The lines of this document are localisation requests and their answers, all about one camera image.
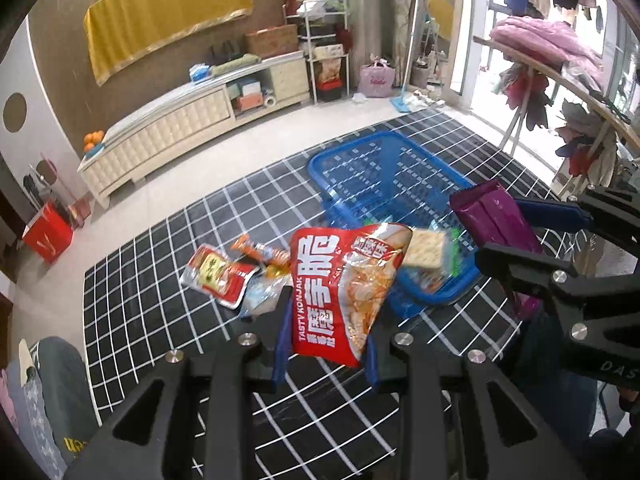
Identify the wooden drying rack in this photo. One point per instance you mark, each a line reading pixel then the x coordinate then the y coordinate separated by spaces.
pixel 591 127

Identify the purple snack pouch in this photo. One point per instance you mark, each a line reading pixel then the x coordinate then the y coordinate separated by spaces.
pixel 491 215

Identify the white metal shelf rack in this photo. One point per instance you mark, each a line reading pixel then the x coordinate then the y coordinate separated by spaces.
pixel 323 34

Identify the red konjac snack pouch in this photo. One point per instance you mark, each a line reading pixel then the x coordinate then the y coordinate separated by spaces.
pixel 340 280

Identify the pink folded blanket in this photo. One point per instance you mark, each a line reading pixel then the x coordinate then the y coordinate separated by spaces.
pixel 555 42

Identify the red yellow beef snack pouch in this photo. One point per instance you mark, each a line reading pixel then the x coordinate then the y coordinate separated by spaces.
pixel 213 274

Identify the green-edged cracker pack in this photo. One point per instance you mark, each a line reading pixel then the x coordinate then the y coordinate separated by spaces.
pixel 433 258

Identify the blue handled mop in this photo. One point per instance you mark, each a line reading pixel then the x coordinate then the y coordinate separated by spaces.
pixel 415 32

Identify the pink gift bag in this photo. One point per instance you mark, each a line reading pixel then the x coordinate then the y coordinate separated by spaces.
pixel 376 79

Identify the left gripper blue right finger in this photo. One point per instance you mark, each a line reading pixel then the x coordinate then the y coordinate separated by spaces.
pixel 370 361

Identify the grey queen print cloth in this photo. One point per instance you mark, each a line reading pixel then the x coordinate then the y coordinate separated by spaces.
pixel 45 395

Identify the clear orange snack bag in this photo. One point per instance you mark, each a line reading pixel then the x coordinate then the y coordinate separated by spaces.
pixel 263 291

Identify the blue tissue box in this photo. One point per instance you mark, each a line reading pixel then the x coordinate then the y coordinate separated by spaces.
pixel 200 72

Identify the brown round wall disc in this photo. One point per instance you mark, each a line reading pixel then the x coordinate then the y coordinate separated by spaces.
pixel 14 112

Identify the red paper bag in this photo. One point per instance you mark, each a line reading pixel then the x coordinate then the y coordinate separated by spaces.
pixel 48 234

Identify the orange sausage snack stick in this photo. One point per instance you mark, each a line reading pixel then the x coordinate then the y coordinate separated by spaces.
pixel 271 256

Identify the blue plastic basket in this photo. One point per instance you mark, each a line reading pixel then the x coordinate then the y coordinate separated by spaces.
pixel 386 177

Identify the green folded towel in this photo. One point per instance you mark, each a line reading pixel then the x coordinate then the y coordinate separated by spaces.
pixel 246 59

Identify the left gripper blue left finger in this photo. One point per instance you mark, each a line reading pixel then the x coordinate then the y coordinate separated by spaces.
pixel 282 349

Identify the white TV cabinet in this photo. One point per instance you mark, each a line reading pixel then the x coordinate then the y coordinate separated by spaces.
pixel 190 116

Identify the cardboard box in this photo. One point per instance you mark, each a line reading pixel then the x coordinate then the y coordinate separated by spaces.
pixel 272 41

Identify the yellow cloth TV cover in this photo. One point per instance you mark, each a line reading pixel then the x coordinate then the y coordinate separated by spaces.
pixel 120 32

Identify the oranges on plate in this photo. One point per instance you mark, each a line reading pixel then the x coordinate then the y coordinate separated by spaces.
pixel 92 140

